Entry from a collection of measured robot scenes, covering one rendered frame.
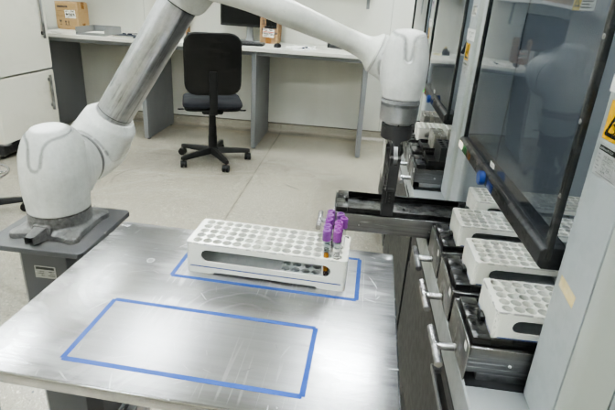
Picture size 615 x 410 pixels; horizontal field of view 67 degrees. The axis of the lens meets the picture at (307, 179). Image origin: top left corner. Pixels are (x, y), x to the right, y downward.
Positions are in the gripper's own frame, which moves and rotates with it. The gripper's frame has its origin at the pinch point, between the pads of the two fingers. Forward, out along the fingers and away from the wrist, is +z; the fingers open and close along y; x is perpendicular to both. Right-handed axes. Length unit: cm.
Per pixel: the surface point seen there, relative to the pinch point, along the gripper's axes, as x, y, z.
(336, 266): 11.2, -38.9, -2.6
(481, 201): -22.9, -0.5, -2.2
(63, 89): 291, 315, 47
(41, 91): 272, 256, 38
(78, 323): 50, -55, 2
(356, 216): 7.5, -2.2, 4.3
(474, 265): -14.8, -30.5, -0.9
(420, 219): -8.7, -1.2, 3.8
